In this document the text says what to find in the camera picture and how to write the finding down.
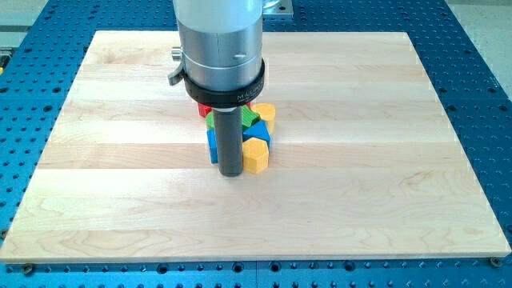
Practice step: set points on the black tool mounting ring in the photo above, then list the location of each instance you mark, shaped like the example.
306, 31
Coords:
226, 99

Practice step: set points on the blue triangle wooden block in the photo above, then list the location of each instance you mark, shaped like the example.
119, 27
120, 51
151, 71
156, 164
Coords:
258, 130

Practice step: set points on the silver mounting bracket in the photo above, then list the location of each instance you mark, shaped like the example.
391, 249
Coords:
278, 8

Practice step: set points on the green wooden block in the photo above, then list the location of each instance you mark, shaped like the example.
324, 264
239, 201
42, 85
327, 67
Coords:
249, 118

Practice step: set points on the red wooden block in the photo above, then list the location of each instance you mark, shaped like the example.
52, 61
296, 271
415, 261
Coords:
203, 110

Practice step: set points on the light wooden board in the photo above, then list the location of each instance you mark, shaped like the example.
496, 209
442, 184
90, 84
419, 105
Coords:
364, 163

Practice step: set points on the yellow heart wooden block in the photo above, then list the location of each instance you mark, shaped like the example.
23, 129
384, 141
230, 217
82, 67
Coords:
267, 113

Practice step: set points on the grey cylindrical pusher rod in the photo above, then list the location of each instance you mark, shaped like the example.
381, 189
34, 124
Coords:
228, 130

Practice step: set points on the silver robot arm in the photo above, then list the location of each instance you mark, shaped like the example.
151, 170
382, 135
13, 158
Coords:
220, 61

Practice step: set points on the yellow hexagon wooden block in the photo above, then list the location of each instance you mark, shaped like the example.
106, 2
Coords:
255, 155

